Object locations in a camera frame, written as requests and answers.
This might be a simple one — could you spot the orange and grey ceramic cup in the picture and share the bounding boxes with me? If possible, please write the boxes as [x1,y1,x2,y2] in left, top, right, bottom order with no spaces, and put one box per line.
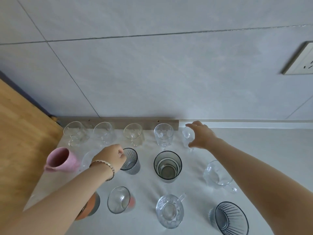
[74,192,101,221]

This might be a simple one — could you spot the pink ceramic mug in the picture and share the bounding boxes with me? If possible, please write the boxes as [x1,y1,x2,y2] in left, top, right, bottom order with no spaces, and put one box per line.
[44,147,81,173]

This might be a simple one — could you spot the grey metal wall strip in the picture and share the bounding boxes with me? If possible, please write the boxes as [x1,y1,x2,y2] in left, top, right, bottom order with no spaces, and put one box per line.
[56,117,179,130]

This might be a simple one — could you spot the wide grey stepped glass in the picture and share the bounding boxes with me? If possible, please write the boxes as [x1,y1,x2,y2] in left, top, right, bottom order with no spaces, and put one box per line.
[153,151,183,183]

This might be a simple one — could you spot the person's left hand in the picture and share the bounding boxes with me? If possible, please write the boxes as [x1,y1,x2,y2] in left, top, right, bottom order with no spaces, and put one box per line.
[91,144,127,180]

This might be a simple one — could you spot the person's right forearm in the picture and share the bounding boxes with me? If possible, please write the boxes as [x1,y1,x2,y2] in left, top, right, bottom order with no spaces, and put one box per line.
[206,138,313,235]

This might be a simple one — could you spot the clear glass mug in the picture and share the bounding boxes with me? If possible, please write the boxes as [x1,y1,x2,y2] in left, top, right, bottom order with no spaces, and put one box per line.
[93,121,116,146]
[154,123,174,147]
[203,160,238,193]
[63,121,90,147]
[81,149,103,170]
[182,126,196,153]
[123,123,145,147]

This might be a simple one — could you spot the white backsplash strip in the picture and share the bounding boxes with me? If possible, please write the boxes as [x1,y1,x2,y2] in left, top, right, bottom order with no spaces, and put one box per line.
[178,119,313,129]

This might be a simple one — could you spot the tall grey ribbed glass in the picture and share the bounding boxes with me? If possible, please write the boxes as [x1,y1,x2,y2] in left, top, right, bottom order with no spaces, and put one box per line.
[120,148,141,175]

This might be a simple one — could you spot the small grey glass tumbler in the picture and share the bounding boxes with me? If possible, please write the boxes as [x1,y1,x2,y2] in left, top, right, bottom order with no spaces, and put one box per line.
[209,201,249,235]

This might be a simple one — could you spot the person's left forearm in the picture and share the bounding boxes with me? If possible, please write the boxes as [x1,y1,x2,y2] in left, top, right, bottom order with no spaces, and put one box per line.
[0,164,114,235]

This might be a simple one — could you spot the beige wall socket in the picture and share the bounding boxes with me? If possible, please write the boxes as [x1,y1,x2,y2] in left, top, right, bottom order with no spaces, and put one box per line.
[282,41,313,75]

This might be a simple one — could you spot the white table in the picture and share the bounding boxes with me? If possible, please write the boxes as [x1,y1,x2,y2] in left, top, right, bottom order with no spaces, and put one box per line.
[23,127,313,235]

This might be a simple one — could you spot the clear glass cup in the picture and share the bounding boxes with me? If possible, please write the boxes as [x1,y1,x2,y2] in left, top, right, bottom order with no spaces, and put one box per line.
[156,193,186,229]
[107,186,136,214]

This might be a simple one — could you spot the wooden cabinet side panel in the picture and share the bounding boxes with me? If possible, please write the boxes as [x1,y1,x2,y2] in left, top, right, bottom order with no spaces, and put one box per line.
[0,78,64,230]

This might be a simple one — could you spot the person's right hand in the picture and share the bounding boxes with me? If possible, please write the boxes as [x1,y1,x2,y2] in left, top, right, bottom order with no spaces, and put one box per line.
[185,120,219,149]

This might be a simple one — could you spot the thin braided bracelet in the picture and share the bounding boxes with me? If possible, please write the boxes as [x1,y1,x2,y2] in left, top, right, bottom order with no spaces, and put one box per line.
[89,160,115,182]

